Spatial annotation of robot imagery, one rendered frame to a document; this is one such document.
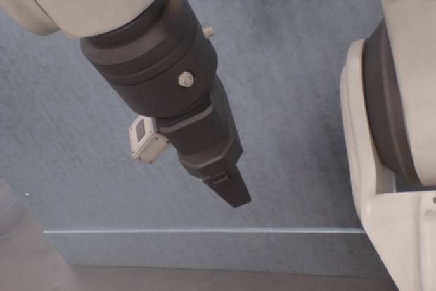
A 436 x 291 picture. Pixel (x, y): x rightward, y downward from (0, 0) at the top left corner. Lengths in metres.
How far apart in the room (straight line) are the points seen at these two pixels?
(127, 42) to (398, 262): 0.24
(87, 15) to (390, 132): 0.22
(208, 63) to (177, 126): 0.06
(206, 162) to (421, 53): 0.19
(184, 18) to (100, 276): 0.79
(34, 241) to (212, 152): 0.94
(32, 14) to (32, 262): 0.96
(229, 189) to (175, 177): 0.35
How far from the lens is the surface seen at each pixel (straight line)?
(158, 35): 0.37
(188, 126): 0.42
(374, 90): 0.39
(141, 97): 0.40
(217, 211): 0.83
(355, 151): 0.42
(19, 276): 1.27
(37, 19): 0.36
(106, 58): 0.38
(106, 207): 0.96
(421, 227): 0.38
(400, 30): 0.36
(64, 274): 1.17
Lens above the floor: 0.64
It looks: 30 degrees down
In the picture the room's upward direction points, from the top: 25 degrees counter-clockwise
